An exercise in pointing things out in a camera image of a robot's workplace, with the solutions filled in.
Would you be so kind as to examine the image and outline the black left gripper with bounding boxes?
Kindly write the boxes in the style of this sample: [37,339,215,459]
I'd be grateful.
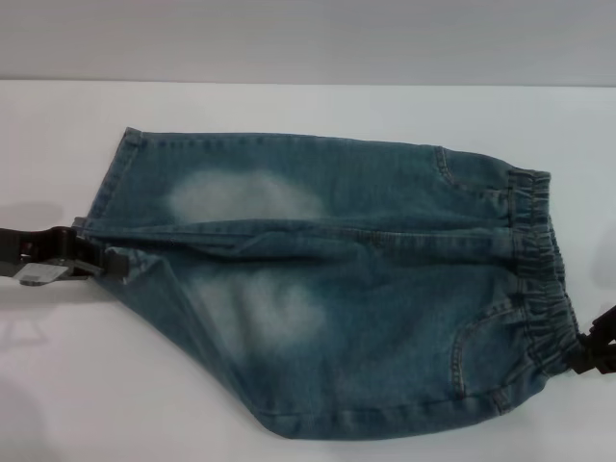
[0,224,132,289]

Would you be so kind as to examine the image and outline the blue denim shorts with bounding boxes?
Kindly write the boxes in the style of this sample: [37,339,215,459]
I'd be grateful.
[71,126,581,437]

